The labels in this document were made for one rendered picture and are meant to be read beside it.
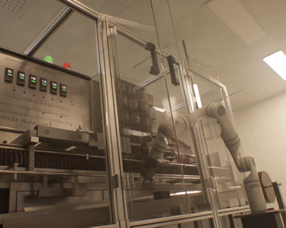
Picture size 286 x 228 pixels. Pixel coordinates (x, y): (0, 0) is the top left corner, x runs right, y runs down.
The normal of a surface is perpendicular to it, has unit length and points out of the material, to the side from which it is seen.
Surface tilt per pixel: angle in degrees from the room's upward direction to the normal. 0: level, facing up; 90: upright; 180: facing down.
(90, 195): 90
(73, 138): 90
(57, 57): 180
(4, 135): 90
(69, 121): 90
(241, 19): 180
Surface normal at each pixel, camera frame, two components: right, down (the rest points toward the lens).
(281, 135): -0.70, -0.18
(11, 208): 0.71, -0.33
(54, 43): 0.12, 0.93
